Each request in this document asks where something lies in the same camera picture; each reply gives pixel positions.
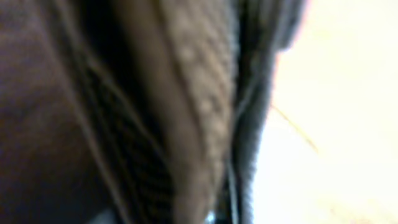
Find grey shorts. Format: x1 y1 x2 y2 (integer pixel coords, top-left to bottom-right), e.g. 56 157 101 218
1 0 306 224

